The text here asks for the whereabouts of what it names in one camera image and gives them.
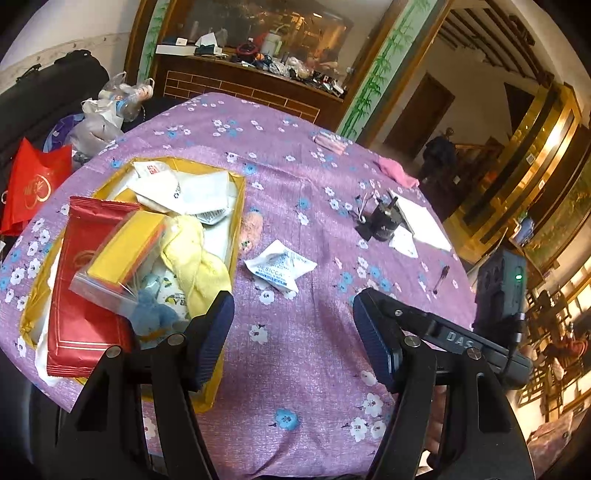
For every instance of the white packet red print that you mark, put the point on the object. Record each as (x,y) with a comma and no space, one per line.
(153,170)

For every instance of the person hand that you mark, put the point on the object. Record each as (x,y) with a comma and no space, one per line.
(437,419)

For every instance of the purple floral tablecloth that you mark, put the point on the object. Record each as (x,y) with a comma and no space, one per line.
(297,395)

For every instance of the yellow packet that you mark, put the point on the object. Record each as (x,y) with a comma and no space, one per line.
(109,279)

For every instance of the white desiccant packet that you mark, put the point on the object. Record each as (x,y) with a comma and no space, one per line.
(280,266)

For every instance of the black motor part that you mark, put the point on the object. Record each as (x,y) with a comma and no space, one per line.
(382,223)

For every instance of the pink cloth at table edge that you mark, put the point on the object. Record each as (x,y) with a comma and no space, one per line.
(395,171)

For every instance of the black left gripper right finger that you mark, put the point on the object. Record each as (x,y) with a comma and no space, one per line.
(481,435)

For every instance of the white paper sheet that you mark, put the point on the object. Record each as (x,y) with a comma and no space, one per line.
(421,223)

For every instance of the small dark screwdriver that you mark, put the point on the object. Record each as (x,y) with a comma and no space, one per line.
(443,275)

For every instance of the small pink packet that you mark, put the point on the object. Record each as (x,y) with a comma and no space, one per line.
(330,141)

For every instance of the black camera box green light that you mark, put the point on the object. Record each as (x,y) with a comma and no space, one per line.
(501,287)

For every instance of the red shopping bag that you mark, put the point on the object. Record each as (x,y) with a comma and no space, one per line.
(35,176)

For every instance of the wooden sideboard cabinet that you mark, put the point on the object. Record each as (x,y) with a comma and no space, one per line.
(186,77)

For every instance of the white cloth towel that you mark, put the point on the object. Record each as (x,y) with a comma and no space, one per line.
(184,193)

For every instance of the blue soft cloth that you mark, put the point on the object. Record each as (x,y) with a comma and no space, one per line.
(149,319)

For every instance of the pink knitted soft item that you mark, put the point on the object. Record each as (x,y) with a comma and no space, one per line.
(250,232)

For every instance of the white foam box yellow tape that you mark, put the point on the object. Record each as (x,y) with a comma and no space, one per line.
(222,240)

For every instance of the yellow towel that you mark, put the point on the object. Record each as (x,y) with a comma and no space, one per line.
(200,274)

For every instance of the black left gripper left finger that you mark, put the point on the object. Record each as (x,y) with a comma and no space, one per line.
(103,437)

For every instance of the clear plastic bag bundle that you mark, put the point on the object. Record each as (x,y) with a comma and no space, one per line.
(117,103)

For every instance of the black suitcase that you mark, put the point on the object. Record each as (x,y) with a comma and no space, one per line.
(42,96)

